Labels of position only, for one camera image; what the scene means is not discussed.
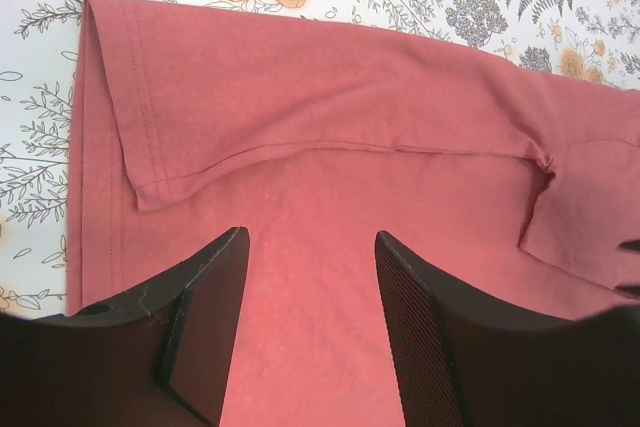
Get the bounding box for floral table mat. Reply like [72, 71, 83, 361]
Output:
[1, 0, 639, 318]

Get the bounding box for pink t shirt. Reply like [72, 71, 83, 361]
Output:
[67, 0, 639, 426]

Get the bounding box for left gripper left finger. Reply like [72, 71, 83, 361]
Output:
[1, 227, 249, 426]

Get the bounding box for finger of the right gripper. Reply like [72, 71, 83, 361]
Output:
[615, 238, 639, 299]

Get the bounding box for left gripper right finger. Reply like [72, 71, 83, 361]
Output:
[375, 231, 639, 426]

